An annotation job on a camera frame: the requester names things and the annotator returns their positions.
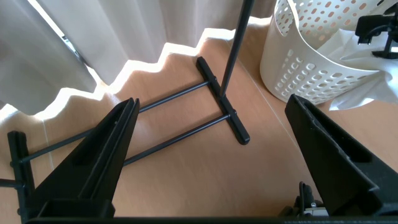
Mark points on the white printed t-shirt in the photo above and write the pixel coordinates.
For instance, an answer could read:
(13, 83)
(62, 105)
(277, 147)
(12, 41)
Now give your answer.
(348, 49)

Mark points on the beige curtain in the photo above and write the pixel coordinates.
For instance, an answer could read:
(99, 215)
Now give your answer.
(124, 28)

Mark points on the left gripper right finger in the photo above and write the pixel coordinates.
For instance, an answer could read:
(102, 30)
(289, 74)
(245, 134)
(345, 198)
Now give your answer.
(342, 168)

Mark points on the black clothes rack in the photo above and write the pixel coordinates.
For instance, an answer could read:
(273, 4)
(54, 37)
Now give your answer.
(235, 46)

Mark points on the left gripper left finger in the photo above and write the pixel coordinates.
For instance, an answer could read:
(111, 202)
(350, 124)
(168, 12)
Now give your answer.
(77, 180)

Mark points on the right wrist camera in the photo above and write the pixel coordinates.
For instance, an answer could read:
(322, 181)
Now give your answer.
(370, 28)

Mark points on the white laundry basket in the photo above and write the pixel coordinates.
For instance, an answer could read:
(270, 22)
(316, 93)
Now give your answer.
(280, 62)

